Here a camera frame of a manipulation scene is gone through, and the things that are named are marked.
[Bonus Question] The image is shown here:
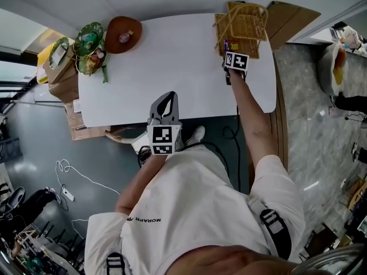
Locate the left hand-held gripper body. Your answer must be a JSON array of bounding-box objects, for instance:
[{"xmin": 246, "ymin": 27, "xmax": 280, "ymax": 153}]
[{"xmin": 146, "ymin": 117, "xmax": 184, "ymax": 156}]

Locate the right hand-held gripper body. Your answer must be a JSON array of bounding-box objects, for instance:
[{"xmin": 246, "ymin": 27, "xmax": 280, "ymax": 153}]
[{"xmin": 221, "ymin": 50, "xmax": 250, "ymax": 85}]

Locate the wicker basket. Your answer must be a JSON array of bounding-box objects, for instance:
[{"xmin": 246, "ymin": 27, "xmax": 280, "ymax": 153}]
[{"xmin": 212, "ymin": 1, "xmax": 269, "ymax": 60}]

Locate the person's left forearm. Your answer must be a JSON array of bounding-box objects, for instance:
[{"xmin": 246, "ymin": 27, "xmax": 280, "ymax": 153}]
[{"xmin": 114, "ymin": 153, "xmax": 169, "ymax": 214}]

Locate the person's right forearm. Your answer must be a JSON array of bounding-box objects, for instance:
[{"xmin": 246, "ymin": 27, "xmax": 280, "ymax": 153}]
[{"xmin": 229, "ymin": 72, "xmax": 280, "ymax": 194}]

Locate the white electronics box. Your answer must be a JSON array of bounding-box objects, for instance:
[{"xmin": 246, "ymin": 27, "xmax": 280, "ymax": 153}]
[{"xmin": 130, "ymin": 137, "xmax": 151, "ymax": 154}]

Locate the person's white shoe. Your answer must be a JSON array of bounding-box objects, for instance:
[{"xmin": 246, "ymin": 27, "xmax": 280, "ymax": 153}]
[{"xmin": 185, "ymin": 125, "xmax": 206, "ymax": 147}]

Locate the light wooden chair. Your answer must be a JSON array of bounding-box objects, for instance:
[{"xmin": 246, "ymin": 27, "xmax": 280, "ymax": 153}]
[{"xmin": 105, "ymin": 126, "xmax": 150, "ymax": 146}]

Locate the flat brown cardboard sheet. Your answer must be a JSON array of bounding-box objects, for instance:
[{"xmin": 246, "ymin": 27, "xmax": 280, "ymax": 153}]
[{"xmin": 266, "ymin": 1, "xmax": 322, "ymax": 50}]

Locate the large labelled cardboard box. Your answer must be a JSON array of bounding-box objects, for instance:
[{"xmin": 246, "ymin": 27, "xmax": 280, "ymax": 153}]
[{"xmin": 65, "ymin": 99, "xmax": 111, "ymax": 142}]

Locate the brown slatted wooden platform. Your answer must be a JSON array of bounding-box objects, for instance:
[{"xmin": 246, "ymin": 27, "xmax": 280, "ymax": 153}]
[{"xmin": 248, "ymin": 64, "xmax": 290, "ymax": 183}]

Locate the brown wooden bowl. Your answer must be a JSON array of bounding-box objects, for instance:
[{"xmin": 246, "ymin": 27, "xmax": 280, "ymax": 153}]
[{"xmin": 103, "ymin": 15, "xmax": 143, "ymax": 54}]

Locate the grey beanbag seat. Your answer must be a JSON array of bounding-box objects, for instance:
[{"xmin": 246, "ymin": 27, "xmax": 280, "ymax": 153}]
[{"xmin": 317, "ymin": 46, "xmax": 336, "ymax": 97}]

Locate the person's white shirt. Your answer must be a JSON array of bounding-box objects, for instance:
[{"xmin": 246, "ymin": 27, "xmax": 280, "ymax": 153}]
[{"xmin": 84, "ymin": 144, "xmax": 306, "ymax": 275}]

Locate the plain cardboard box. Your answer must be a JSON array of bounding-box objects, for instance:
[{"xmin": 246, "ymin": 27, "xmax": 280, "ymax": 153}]
[{"xmin": 48, "ymin": 73, "xmax": 80, "ymax": 104}]

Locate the green tiered dish stand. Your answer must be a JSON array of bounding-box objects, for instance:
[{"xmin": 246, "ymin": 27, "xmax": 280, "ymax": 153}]
[{"xmin": 48, "ymin": 21, "xmax": 108, "ymax": 76}]

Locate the white yellow egg cushion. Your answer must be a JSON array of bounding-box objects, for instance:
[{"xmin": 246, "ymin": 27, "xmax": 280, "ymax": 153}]
[{"xmin": 331, "ymin": 43, "xmax": 349, "ymax": 94}]

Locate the flat cardboard box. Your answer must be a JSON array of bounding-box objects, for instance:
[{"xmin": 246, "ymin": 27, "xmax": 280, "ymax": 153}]
[{"xmin": 42, "ymin": 44, "xmax": 78, "ymax": 84}]

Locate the white power strip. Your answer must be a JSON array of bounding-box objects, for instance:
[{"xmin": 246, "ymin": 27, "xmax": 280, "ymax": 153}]
[{"xmin": 61, "ymin": 186, "xmax": 75, "ymax": 202}]

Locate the pink plush toy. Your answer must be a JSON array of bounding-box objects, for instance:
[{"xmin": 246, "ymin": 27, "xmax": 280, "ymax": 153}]
[{"xmin": 341, "ymin": 27, "xmax": 362, "ymax": 51}]

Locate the grey metal pole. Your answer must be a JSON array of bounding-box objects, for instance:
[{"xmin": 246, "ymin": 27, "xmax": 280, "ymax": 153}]
[{"xmin": 10, "ymin": 99, "xmax": 65, "ymax": 108}]

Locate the yellow box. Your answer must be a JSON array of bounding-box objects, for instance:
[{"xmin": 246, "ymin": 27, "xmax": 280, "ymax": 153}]
[{"xmin": 36, "ymin": 43, "xmax": 55, "ymax": 85}]

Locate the black bag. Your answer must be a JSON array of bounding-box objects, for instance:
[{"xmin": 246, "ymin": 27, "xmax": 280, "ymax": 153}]
[{"xmin": 17, "ymin": 189, "xmax": 58, "ymax": 226}]

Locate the person's chin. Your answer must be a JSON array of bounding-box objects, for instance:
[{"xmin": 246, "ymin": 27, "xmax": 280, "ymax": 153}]
[{"xmin": 169, "ymin": 245, "xmax": 299, "ymax": 275}]

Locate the dark grey crate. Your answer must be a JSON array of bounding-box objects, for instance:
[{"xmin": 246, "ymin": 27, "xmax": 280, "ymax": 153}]
[{"xmin": 0, "ymin": 137, "xmax": 23, "ymax": 164}]

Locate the black framed glass door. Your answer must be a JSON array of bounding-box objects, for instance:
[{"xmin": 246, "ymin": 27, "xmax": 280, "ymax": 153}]
[{"xmin": 0, "ymin": 50, "xmax": 38, "ymax": 114}]

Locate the grey round appliance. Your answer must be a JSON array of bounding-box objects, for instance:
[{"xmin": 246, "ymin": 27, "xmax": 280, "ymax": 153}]
[{"xmin": 7, "ymin": 186, "xmax": 26, "ymax": 211}]

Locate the white cable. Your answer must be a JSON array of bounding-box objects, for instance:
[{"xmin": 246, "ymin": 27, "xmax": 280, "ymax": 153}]
[{"xmin": 55, "ymin": 159, "xmax": 121, "ymax": 197}]

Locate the black grey harness strap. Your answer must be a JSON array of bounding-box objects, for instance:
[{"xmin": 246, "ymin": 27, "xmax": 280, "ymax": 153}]
[
  {"xmin": 106, "ymin": 252, "xmax": 126, "ymax": 275},
  {"xmin": 259, "ymin": 209, "xmax": 292, "ymax": 260}
]

